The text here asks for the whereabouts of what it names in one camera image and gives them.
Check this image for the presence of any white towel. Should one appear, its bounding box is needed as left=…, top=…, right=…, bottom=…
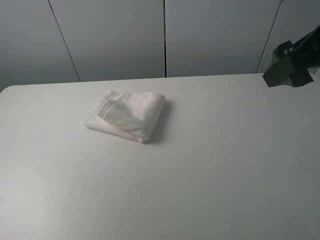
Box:
left=84, top=90, right=166, bottom=143

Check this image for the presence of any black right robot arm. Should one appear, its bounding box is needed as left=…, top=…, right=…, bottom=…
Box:
left=262, top=26, right=320, bottom=88

